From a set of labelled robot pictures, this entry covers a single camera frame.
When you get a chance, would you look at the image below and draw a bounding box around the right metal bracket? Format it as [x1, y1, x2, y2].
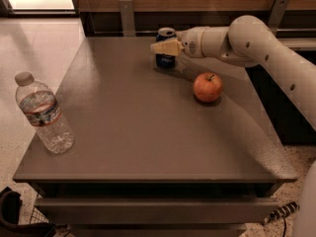
[267, 0, 290, 35]

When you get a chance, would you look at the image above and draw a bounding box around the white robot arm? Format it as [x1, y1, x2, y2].
[150, 15, 316, 129]

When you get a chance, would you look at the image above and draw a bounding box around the wire basket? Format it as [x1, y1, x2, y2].
[29, 205, 49, 224]

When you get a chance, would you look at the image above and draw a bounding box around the blue pepsi can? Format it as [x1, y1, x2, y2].
[156, 27, 176, 69]

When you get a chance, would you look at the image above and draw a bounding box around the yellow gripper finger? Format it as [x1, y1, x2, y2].
[150, 39, 184, 56]

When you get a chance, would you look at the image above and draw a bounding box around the clear plastic water bottle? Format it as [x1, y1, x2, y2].
[15, 72, 75, 154]

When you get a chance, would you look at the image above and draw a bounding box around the red apple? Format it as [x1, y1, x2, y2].
[194, 72, 223, 103]

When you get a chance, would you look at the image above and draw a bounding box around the metal bracket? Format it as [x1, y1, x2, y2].
[267, 0, 290, 35]
[119, 0, 136, 37]

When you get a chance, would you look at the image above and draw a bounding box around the left metal bracket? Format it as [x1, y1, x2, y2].
[119, 0, 136, 37]

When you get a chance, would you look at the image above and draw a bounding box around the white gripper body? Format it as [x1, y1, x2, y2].
[177, 27, 206, 58]

